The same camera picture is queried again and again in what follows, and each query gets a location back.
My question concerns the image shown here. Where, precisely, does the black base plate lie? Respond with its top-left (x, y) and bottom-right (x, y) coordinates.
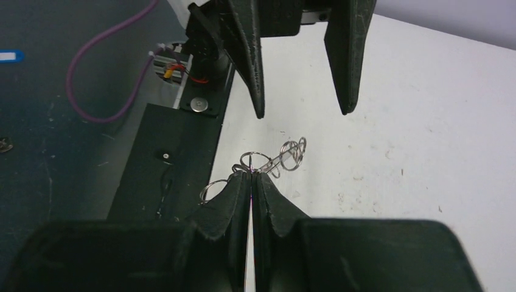
top-left (107, 65), bottom-right (235, 221)

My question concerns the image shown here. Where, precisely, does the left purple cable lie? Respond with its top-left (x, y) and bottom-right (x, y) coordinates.
top-left (65, 0), bottom-right (178, 124)

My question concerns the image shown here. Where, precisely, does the silver perforated ring disc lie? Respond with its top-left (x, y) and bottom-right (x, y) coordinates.
top-left (197, 136), bottom-right (307, 207)

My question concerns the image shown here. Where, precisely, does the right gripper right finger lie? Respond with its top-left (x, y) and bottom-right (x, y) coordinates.
top-left (251, 173), bottom-right (482, 291)

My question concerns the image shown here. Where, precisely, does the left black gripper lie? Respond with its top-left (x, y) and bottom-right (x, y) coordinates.
top-left (189, 0), bottom-right (377, 119)

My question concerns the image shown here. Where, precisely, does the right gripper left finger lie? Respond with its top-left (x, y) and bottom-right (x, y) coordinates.
top-left (1, 171), bottom-right (251, 291)

